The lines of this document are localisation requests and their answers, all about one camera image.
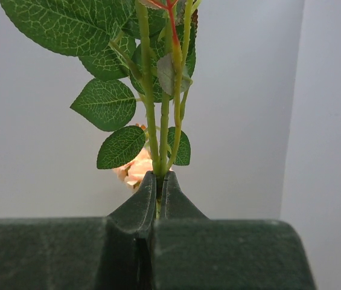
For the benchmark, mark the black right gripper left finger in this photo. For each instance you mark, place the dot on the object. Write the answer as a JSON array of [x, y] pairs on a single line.
[[107, 252]]

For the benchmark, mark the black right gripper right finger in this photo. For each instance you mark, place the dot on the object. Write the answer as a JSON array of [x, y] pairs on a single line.
[[192, 251]]

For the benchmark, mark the pink rose stem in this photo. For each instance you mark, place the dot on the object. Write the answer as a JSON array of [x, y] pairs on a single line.
[[132, 173], [141, 55]]

